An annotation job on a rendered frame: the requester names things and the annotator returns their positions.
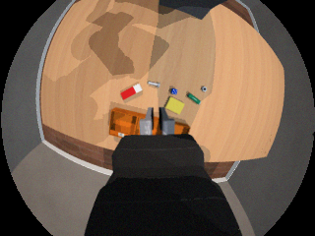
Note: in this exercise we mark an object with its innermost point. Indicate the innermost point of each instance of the orange divided tray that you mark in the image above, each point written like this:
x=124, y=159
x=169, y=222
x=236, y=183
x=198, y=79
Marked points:
x=122, y=124

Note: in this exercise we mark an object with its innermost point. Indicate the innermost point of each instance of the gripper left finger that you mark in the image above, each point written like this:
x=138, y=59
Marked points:
x=146, y=124

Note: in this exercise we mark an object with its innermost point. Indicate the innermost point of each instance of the red and white eraser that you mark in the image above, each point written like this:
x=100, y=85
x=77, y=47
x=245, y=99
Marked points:
x=130, y=91

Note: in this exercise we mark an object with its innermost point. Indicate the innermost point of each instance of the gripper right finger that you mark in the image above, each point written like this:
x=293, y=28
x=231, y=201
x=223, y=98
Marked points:
x=167, y=125

